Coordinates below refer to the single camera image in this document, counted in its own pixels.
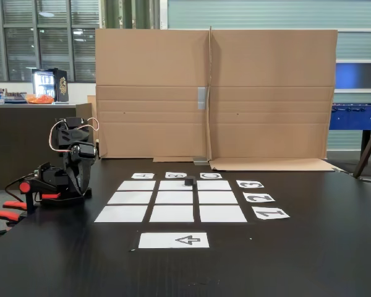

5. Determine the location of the dark brown counter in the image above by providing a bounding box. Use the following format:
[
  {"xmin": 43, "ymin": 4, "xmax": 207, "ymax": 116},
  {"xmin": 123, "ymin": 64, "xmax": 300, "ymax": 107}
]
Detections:
[{"xmin": 0, "ymin": 103, "xmax": 97, "ymax": 191}]

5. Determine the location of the white nine-square paper grid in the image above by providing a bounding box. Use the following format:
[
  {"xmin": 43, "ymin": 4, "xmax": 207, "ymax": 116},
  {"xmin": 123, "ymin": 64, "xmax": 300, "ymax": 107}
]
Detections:
[{"xmin": 93, "ymin": 179, "xmax": 249, "ymax": 224}]

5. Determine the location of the black power cable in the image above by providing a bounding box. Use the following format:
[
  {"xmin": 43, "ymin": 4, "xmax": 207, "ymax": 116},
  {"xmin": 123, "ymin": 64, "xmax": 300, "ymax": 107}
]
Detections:
[{"xmin": 4, "ymin": 174, "xmax": 35, "ymax": 199}]

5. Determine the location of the red black bar clamp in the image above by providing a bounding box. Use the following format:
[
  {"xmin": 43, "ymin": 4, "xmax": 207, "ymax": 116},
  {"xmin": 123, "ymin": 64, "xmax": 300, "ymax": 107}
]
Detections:
[{"xmin": 0, "ymin": 178, "xmax": 62, "ymax": 238}]

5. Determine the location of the blue foosball table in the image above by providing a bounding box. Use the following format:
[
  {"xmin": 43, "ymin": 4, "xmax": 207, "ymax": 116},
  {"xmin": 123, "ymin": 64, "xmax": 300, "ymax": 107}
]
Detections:
[{"xmin": 328, "ymin": 102, "xmax": 371, "ymax": 159}]

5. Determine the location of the paper sheet number 1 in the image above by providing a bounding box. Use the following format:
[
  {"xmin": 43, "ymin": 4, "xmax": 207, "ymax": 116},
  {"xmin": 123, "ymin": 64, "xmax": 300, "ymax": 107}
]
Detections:
[{"xmin": 251, "ymin": 207, "xmax": 291, "ymax": 221}]

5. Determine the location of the brown cardboard panel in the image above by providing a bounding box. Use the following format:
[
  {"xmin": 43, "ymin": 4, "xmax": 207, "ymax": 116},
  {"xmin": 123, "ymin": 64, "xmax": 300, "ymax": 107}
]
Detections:
[
  {"xmin": 75, "ymin": 27, "xmax": 211, "ymax": 163},
  {"xmin": 208, "ymin": 25, "xmax": 344, "ymax": 173}
]

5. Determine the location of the paper sheet number 2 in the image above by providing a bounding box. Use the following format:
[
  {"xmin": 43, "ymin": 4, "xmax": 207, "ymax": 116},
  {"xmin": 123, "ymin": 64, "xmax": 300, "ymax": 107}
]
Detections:
[{"xmin": 242, "ymin": 192, "xmax": 276, "ymax": 204}]

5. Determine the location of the paper sheet number 3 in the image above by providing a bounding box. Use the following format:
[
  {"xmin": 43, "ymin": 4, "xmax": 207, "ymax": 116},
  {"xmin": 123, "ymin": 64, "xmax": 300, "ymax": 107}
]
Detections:
[{"xmin": 236, "ymin": 179, "xmax": 265, "ymax": 189}]

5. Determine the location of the brown wooden stand leg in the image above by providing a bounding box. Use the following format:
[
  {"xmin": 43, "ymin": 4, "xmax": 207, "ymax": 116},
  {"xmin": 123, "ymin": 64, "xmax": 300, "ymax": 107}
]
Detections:
[{"xmin": 352, "ymin": 116, "xmax": 371, "ymax": 179}]

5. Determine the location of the black mini fridge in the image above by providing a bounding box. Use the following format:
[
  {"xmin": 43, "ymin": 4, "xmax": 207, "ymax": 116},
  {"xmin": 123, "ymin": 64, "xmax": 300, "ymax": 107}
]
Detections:
[{"xmin": 31, "ymin": 67, "xmax": 70, "ymax": 103}]

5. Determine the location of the white arrow paper sheet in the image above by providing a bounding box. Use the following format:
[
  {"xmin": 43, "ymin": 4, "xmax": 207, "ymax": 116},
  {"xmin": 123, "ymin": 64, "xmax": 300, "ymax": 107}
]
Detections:
[{"xmin": 137, "ymin": 232, "xmax": 211, "ymax": 249}]

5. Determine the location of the orange snack bag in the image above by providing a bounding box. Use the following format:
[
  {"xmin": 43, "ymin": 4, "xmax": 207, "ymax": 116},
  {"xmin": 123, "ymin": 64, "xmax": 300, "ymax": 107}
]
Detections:
[{"xmin": 25, "ymin": 93, "xmax": 55, "ymax": 105}]

